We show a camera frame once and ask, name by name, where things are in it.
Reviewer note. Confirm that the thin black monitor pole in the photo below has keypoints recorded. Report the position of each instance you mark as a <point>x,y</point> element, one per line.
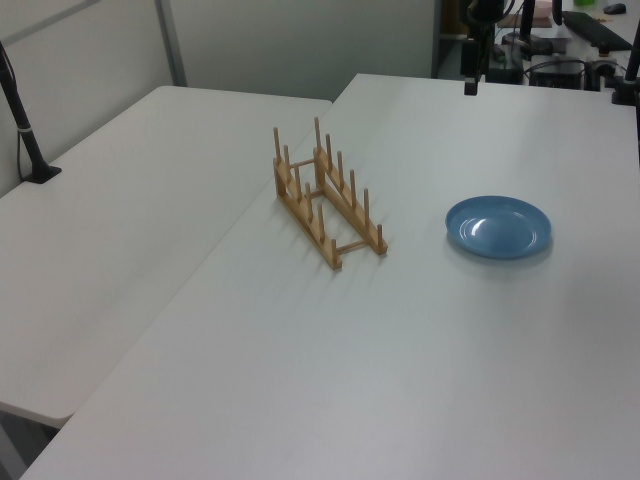
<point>526,20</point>

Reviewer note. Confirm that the pink box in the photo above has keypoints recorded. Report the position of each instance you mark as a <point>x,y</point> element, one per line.
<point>543,9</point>

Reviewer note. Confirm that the black clamped stand pole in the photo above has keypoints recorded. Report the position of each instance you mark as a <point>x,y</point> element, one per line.
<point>631,65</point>

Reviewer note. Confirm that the grey partition frame post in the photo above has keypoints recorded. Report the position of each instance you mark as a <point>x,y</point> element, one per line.
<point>172,45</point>

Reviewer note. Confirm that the black camera stand pole, white band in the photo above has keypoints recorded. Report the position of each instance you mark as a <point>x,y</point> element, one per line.
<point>20,120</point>

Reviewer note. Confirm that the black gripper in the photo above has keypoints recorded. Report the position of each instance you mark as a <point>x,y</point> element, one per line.
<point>484,11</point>

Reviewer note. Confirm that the wooden plate rack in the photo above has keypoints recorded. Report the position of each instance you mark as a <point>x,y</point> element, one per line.
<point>300,200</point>

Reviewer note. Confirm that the black computer keyboard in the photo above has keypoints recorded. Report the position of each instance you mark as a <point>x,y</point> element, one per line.
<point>597,30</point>

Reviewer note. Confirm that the black computer box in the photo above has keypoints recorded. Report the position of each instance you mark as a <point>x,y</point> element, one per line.
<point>557,73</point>

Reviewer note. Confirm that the blue plastic plate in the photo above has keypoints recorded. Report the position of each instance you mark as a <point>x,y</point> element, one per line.
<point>497,227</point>

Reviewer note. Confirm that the black computer mouse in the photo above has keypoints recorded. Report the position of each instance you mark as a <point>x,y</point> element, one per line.
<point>615,8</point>

